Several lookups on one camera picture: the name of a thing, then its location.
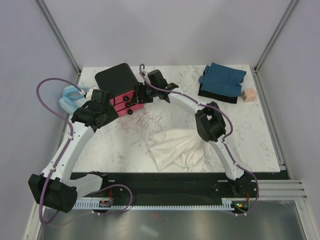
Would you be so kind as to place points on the white slotted cable duct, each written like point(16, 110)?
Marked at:
point(102, 204)

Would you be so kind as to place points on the small pink cube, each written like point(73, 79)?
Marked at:
point(249, 95)

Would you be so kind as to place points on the folded teal t shirt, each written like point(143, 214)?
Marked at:
point(222, 80)

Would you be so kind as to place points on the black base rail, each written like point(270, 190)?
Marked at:
point(184, 188)

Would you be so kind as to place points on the white t shirt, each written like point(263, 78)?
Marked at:
point(182, 147)

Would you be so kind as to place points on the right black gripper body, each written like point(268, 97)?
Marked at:
point(146, 91)

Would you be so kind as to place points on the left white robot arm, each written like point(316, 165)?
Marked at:
point(53, 187)

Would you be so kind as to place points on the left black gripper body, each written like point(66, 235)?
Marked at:
point(110, 115)

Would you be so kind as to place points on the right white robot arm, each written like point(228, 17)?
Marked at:
point(212, 125)

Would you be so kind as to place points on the black pink drawer box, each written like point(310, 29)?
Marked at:
point(120, 81)

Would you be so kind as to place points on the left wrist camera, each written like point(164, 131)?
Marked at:
point(87, 92)

